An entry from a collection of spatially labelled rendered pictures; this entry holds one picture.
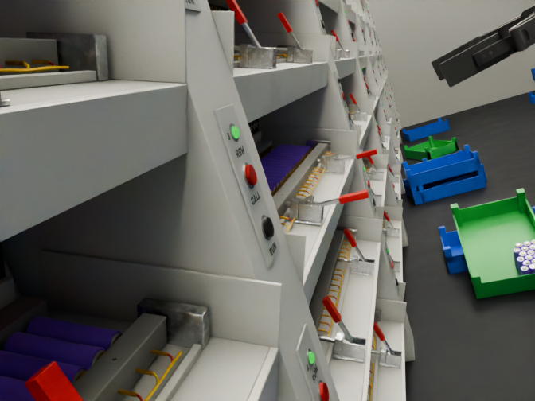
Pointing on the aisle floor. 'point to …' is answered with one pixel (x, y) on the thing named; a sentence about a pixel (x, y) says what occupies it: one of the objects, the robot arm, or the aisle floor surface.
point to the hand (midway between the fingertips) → (447, 69)
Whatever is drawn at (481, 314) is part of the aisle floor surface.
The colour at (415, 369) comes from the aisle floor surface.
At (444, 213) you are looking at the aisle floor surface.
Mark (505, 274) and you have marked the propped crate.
